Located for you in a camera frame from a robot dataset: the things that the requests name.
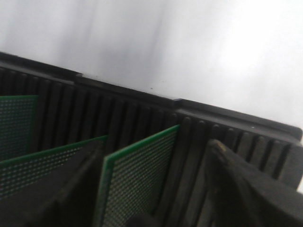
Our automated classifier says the green perforated circuit board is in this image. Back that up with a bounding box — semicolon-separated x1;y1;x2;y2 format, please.
92;125;180;227
0;135;107;201
0;95;38;161

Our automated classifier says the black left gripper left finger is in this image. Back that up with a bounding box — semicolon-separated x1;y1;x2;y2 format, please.
0;141;103;227

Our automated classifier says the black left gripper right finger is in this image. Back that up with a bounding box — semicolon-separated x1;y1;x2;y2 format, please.
205;139;303;227

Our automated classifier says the black slotted board rack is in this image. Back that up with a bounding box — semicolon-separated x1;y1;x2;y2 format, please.
0;53;303;227

